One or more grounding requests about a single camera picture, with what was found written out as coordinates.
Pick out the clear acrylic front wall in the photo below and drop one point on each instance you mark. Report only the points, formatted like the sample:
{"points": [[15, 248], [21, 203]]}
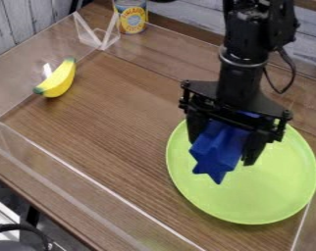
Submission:
{"points": [[93, 212]]}

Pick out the blue star-shaped block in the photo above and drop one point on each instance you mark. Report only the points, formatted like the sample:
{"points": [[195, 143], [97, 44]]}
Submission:
{"points": [[216, 150]]}

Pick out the green round plate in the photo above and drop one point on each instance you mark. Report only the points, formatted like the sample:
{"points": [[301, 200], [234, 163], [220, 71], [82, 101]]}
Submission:
{"points": [[255, 195]]}

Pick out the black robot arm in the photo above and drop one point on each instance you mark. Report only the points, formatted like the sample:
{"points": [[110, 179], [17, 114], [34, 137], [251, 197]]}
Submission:
{"points": [[259, 26]]}

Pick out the yellow blue labelled can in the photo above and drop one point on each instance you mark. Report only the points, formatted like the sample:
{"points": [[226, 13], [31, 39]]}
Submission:
{"points": [[132, 12]]}

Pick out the yellow toy banana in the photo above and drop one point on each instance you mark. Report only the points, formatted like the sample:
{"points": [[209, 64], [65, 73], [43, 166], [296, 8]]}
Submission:
{"points": [[58, 82]]}

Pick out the clear acrylic corner bracket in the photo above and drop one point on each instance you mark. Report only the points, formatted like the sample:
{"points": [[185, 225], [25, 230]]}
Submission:
{"points": [[98, 38]]}

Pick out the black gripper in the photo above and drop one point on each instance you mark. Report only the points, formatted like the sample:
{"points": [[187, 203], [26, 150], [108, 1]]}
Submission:
{"points": [[255, 114]]}

